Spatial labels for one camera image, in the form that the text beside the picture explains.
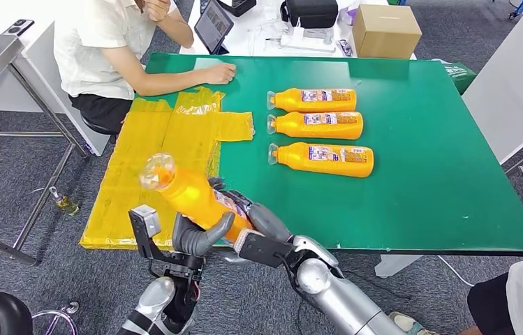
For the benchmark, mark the small glass bottle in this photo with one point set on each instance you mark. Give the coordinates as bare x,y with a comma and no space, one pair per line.
68,205

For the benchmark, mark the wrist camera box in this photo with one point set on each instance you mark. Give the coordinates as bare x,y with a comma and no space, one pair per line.
146,221
263,249

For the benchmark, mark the large white table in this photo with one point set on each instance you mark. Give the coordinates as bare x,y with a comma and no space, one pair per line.
511,83

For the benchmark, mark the black flat device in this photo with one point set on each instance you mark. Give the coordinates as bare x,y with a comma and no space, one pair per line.
238,5

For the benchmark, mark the small purple packet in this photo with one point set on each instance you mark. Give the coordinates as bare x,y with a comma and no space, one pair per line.
344,47

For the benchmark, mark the yellow taped cardboard mat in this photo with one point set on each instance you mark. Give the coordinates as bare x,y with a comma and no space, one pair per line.
127,152

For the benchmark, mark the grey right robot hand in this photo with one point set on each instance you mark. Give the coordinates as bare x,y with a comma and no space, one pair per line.
268,222

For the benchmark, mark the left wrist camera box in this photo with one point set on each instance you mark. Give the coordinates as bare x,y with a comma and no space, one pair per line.
146,221

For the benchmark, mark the person's right forearm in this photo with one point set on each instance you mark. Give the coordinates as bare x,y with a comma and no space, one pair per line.
173,83

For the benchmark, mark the person's left forearm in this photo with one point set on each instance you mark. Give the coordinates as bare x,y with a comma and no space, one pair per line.
180,30

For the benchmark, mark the black smartphone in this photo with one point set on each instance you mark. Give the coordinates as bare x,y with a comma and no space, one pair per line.
18,27

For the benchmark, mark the white table leg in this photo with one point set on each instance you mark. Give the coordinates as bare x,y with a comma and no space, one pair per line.
395,266

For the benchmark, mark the person's left hand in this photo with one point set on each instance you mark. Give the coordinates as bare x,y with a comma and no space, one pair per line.
157,9

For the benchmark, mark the black stool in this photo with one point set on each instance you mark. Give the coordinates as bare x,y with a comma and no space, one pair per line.
99,130

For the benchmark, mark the clear bag with purple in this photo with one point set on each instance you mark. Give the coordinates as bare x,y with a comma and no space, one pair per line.
348,16

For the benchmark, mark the black tablet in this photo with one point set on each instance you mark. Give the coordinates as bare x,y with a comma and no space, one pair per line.
212,25

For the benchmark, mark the orange detergent bottle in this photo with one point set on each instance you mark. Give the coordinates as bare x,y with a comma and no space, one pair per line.
187,194
293,158
289,125
289,101

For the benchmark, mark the black carry bag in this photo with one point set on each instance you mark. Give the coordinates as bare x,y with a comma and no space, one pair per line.
309,11

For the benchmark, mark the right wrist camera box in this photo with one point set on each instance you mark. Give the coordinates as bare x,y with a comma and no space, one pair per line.
263,249

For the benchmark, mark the brown cardboard box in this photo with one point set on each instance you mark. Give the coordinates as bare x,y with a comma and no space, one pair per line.
383,32

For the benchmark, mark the chrome caster frame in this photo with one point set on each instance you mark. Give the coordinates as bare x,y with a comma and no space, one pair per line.
73,308

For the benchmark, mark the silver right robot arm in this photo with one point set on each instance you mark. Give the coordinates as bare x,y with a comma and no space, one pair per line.
335,296

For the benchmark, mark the person's right hand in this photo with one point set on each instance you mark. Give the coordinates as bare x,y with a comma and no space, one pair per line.
220,74

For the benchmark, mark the blue cart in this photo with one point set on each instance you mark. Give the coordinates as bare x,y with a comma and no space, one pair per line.
522,5

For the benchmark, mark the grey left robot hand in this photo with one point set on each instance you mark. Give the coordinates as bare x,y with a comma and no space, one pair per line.
192,240

